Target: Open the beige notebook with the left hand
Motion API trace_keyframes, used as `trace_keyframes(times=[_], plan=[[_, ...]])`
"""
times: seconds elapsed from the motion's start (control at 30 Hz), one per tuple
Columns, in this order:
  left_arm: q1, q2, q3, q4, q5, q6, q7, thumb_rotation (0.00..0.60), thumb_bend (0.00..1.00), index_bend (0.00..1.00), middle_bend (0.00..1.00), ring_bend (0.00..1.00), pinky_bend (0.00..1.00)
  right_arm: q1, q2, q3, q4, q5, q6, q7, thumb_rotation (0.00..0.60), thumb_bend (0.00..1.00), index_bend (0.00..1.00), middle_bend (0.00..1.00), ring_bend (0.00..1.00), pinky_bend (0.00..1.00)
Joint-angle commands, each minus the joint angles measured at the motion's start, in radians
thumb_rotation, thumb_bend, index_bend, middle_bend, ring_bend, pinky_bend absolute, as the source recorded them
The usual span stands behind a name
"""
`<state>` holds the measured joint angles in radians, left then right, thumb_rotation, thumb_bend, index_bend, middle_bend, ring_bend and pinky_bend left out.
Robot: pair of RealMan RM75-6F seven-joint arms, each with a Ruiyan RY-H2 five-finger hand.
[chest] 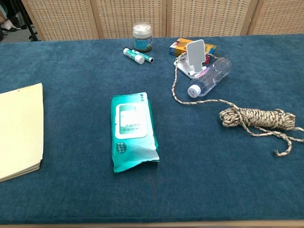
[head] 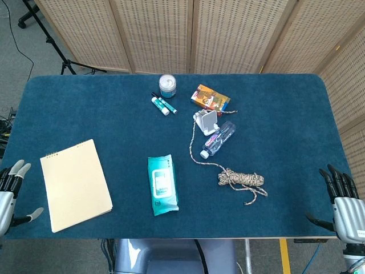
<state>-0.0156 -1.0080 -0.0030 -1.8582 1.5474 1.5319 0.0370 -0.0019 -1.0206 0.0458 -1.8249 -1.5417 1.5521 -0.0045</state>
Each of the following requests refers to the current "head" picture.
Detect tangled floor cable pile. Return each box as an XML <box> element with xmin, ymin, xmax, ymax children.
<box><xmin>0</xmin><ymin>107</ymin><xmax>17</xmax><ymax>159</ymax></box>

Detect white folding phone stand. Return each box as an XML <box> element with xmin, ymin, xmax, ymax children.
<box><xmin>193</xmin><ymin>110</ymin><xmax>221</xmax><ymax>136</ymax></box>

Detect teal white glue stick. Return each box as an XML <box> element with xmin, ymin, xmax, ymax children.
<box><xmin>151</xmin><ymin>96</ymin><xmax>171</xmax><ymax>116</ymax></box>

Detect black tripod stand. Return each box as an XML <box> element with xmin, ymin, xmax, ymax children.
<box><xmin>22</xmin><ymin>0</ymin><xmax>108</xmax><ymax>75</ymax></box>

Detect dark blue table mat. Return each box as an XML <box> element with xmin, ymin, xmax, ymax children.
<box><xmin>1</xmin><ymin>73</ymin><xmax>353</xmax><ymax>240</ymax></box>

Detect spiral notebook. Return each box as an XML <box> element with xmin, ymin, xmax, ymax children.
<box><xmin>39</xmin><ymin>139</ymin><xmax>113</xmax><ymax>233</ymax></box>

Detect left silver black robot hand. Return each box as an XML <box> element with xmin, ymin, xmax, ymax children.
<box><xmin>0</xmin><ymin>159</ymin><xmax>45</xmax><ymax>237</ymax></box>

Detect woven wooden screen panel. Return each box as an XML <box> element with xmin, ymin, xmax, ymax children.
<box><xmin>189</xmin><ymin>0</ymin><xmax>300</xmax><ymax>75</ymax></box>
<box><xmin>109</xmin><ymin>0</ymin><xmax>195</xmax><ymax>75</ymax></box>
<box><xmin>261</xmin><ymin>0</ymin><xmax>365</xmax><ymax>75</ymax></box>
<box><xmin>34</xmin><ymin>0</ymin><xmax>133</xmax><ymax>72</ymax></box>
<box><xmin>318</xmin><ymin>27</ymin><xmax>365</xmax><ymax>200</ymax></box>

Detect beige braided rope bundle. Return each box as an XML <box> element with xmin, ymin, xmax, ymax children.
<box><xmin>189</xmin><ymin>110</ymin><xmax>269</xmax><ymax>206</ymax></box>

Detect blue network cable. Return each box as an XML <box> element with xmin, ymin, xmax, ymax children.
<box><xmin>302</xmin><ymin>242</ymin><xmax>322</xmax><ymax>274</ymax></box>

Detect orange snack box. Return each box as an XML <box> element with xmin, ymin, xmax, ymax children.
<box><xmin>190</xmin><ymin>83</ymin><xmax>232</xmax><ymax>111</ymax></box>

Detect thick black torso cable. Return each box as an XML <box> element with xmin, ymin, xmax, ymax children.
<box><xmin>193</xmin><ymin>239</ymin><xmax>212</xmax><ymax>274</ymax></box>

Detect grey blue robot torso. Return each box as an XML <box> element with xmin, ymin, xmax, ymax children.
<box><xmin>113</xmin><ymin>239</ymin><xmax>237</xmax><ymax>274</ymax></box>

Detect thin black floor cable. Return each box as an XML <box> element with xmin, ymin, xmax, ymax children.
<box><xmin>4</xmin><ymin>0</ymin><xmax>35</xmax><ymax>85</ymax></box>

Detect white metal table leg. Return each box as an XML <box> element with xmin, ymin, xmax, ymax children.
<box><xmin>244</xmin><ymin>239</ymin><xmax>254</xmax><ymax>274</ymax></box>

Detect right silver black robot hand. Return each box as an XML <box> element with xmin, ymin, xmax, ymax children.
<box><xmin>305</xmin><ymin>164</ymin><xmax>365</xmax><ymax>244</ymax></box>

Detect cable bundle under table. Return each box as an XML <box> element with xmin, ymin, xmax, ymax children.
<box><xmin>100</xmin><ymin>239</ymin><xmax>115</xmax><ymax>274</ymax></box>

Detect clear plastic water bottle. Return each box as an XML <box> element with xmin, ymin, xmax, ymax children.
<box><xmin>200</xmin><ymin>120</ymin><xmax>237</xmax><ymax>159</ymax></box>

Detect teal wet wipes pack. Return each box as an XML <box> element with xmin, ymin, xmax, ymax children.
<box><xmin>147</xmin><ymin>154</ymin><xmax>180</xmax><ymax>217</ymax></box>

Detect yellow floor tape strip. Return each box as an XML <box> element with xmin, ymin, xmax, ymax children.
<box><xmin>278</xmin><ymin>239</ymin><xmax>292</xmax><ymax>274</ymax></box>

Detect black office chair base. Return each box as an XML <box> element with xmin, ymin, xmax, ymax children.
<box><xmin>17</xmin><ymin>0</ymin><xmax>40</xmax><ymax>29</ymax></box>

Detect white lid cream jar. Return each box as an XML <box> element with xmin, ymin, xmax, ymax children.
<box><xmin>159</xmin><ymin>74</ymin><xmax>177</xmax><ymax>99</ymax></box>

